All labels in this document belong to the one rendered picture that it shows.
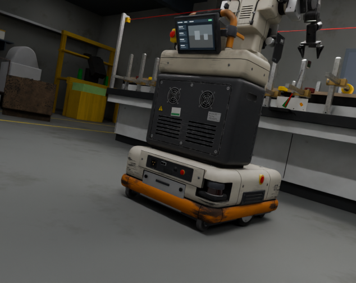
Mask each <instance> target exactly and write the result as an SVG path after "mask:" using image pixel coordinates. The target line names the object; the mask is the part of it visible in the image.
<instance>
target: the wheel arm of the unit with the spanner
mask: <svg viewBox="0 0 356 283"><path fill-rule="evenodd" d="M285 88H287V89H290V90H292V91H294V92H296V93H298V94H302V95H303V94H304V91H303V90H301V89H299V88H297V87H295V86H293V85H291V84H285Z"/></svg>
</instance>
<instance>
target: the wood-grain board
mask: <svg viewBox="0 0 356 283"><path fill-rule="evenodd" d="M311 94H314V95H327V94H328V92H318V91H314V93H311ZM334 97H348V98H356V94H346V93H334Z"/></svg>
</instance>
